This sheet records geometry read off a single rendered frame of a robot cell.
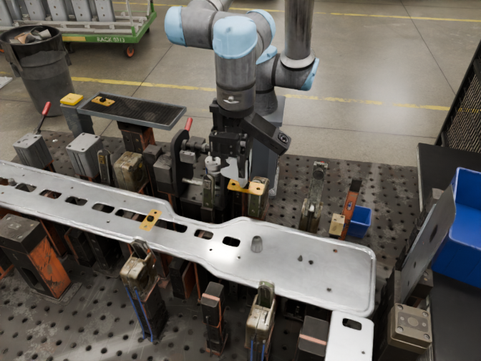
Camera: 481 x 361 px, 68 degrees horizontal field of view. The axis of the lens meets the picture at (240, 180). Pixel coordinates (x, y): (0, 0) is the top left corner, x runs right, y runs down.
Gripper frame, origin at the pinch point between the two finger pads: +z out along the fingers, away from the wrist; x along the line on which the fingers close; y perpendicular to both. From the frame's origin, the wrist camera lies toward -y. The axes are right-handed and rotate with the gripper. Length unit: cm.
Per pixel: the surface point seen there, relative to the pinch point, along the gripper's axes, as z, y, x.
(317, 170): 5.2, -16.1, -13.7
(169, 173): 20.7, 30.6, -20.6
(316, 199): 17.1, -17.1, -15.3
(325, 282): 27.3, -22.4, 4.8
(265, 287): 16.0, -8.3, 16.8
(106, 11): 78, 257, -357
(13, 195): 26, 80, -5
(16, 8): 77, 372, -339
